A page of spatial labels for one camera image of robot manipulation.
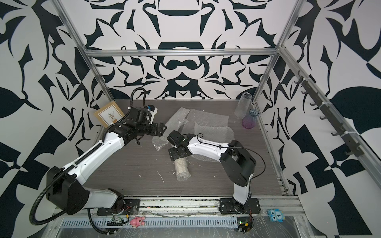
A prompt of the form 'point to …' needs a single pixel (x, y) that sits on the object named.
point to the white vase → (181, 169)
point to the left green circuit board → (118, 219)
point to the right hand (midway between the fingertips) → (176, 152)
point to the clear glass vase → (242, 106)
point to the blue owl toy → (276, 215)
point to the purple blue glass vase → (249, 122)
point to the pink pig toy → (137, 221)
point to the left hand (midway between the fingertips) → (157, 123)
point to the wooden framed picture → (109, 114)
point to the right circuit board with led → (244, 225)
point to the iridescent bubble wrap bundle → (217, 134)
